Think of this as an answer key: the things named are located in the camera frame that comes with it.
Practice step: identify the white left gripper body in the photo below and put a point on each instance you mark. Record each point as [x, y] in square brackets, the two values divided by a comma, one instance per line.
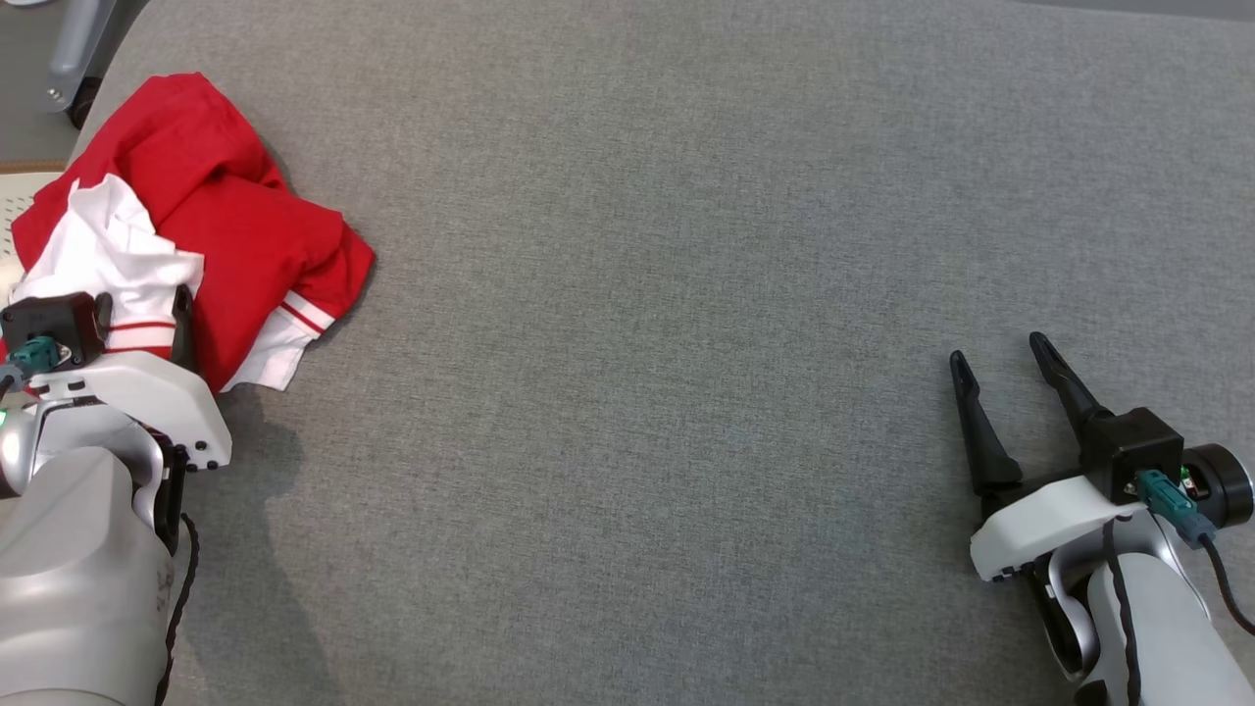
[157, 397]

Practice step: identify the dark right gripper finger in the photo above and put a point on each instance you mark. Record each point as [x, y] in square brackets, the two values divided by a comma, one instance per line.
[1069, 387]
[985, 451]

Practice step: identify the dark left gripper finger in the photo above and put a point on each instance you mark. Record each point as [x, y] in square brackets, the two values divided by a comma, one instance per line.
[103, 314]
[183, 328]

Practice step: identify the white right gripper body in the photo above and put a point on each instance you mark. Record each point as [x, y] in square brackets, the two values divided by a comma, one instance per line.
[1039, 520]

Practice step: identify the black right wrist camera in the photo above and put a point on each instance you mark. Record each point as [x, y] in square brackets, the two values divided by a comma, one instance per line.
[1128, 441]

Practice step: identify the red white-striped long pants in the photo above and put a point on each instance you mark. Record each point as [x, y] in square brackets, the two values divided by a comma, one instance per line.
[265, 265]

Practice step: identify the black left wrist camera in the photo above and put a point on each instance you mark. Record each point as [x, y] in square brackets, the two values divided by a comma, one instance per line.
[49, 316]

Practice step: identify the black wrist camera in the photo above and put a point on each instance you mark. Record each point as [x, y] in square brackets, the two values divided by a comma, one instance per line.
[1128, 441]
[49, 316]

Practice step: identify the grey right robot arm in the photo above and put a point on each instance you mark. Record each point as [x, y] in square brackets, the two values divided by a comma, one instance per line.
[1177, 628]

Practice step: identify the grey wheeled equipment base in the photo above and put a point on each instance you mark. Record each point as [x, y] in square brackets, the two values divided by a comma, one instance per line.
[78, 39]

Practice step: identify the white perforated laundry basket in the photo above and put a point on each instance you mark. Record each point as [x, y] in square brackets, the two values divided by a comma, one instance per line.
[20, 201]

